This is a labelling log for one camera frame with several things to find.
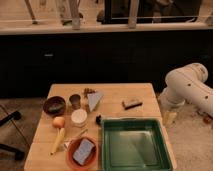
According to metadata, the dark brown bowl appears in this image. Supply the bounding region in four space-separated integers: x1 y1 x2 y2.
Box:
43 96 66 116

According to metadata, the silver fork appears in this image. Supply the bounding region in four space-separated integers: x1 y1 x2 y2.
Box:
63 129 88 149

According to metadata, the orange bowl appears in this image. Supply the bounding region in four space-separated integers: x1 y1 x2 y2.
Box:
66 136 98 171

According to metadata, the yellow banana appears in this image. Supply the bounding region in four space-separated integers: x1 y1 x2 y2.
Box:
51 128 65 155

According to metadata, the blue triangular block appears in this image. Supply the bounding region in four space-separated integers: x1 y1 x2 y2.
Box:
87 92 103 111

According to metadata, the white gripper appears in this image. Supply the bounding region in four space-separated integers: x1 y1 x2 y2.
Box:
158 88 185 126

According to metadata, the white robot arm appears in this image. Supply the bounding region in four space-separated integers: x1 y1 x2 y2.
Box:
158 63 213 126

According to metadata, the orange round fruit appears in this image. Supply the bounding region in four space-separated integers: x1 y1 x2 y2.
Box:
52 116 65 129

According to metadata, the white paper cup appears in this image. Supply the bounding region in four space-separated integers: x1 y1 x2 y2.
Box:
71 109 87 127

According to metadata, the brown small toy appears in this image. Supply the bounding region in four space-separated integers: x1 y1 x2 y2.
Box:
83 88 96 98

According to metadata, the blue sponge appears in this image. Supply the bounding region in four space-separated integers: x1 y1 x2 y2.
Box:
73 138 95 165

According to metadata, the green plastic tray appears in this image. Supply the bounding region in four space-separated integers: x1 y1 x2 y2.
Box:
101 119 173 171

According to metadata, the small black object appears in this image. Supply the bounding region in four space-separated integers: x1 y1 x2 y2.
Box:
96 115 102 125

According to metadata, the small metal cup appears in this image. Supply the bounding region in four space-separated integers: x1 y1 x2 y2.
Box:
69 94 81 110

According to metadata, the black chair base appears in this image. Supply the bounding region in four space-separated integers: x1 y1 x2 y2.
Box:
0 105 25 161

